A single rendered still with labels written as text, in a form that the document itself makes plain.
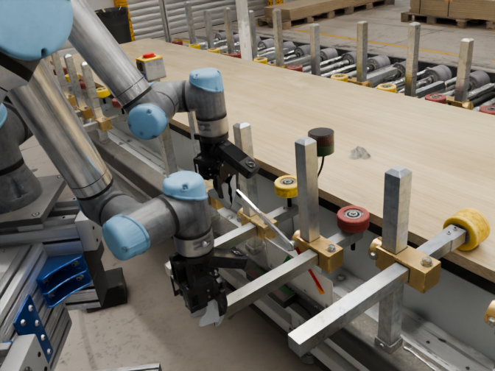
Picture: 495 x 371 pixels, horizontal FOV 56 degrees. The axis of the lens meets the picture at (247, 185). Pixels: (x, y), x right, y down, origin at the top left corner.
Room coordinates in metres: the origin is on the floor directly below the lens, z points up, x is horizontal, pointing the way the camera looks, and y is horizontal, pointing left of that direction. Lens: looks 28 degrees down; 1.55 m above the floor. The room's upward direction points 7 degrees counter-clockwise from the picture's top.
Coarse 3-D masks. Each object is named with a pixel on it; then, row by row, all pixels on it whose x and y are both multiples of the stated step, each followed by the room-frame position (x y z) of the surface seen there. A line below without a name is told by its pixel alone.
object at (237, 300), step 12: (336, 240) 0.95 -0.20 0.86; (348, 240) 0.96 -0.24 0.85; (312, 252) 0.91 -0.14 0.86; (288, 264) 0.88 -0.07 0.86; (300, 264) 0.87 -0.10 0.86; (312, 264) 0.89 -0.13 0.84; (264, 276) 0.84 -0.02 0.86; (276, 276) 0.84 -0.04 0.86; (288, 276) 0.85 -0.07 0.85; (240, 288) 0.81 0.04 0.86; (252, 288) 0.81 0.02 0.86; (264, 288) 0.81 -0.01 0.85; (276, 288) 0.83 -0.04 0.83; (228, 300) 0.78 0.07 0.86; (240, 300) 0.78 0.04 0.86; (252, 300) 0.79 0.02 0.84; (228, 312) 0.76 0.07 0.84
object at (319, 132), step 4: (316, 128) 1.01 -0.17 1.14; (320, 128) 1.01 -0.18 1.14; (324, 128) 1.01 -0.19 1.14; (328, 128) 1.00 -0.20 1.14; (312, 132) 0.99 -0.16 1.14; (316, 132) 0.99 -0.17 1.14; (320, 132) 0.98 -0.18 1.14; (324, 132) 0.98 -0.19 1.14; (328, 132) 0.98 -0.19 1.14; (332, 132) 0.98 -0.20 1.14; (316, 136) 0.97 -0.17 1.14; (320, 136) 0.96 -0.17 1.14; (324, 136) 0.96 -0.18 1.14; (324, 156) 0.99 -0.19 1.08; (320, 168) 0.99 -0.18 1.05
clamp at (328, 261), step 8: (296, 232) 0.99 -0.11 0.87; (296, 240) 0.97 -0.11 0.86; (304, 240) 0.95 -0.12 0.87; (320, 240) 0.94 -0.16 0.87; (328, 240) 0.94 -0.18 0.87; (304, 248) 0.94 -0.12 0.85; (312, 248) 0.92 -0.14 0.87; (320, 248) 0.91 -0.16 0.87; (336, 248) 0.90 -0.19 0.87; (320, 256) 0.90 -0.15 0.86; (328, 256) 0.88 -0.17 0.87; (336, 256) 0.89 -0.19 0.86; (320, 264) 0.90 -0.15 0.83; (328, 264) 0.88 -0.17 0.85; (336, 264) 0.89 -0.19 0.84; (328, 272) 0.88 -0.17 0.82
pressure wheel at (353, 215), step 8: (344, 208) 1.02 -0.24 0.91; (352, 208) 1.02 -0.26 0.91; (360, 208) 1.01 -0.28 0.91; (344, 216) 0.98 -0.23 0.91; (352, 216) 0.98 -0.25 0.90; (360, 216) 0.98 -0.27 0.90; (368, 216) 0.97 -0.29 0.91; (344, 224) 0.96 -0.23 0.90; (352, 224) 0.95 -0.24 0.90; (360, 224) 0.95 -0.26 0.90; (368, 224) 0.97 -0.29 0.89; (352, 232) 0.95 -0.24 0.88; (360, 232) 0.95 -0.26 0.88; (352, 248) 0.99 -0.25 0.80
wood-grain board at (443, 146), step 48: (144, 48) 3.47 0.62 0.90; (192, 48) 3.27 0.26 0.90; (240, 96) 2.07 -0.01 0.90; (288, 96) 1.99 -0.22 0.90; (336, 96) 1.92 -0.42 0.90; (384, 96) 1.85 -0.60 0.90; (288, 144) 1.48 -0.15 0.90; (336, 144) 1.43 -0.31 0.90; (384, 144) 1.39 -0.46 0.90; (432, 144) 1.35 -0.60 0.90; (480, 144) 1.31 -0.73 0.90; (336, 192) 1.12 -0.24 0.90; (432, 192) 1.06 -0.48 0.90; (480, 192) 1.03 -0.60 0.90
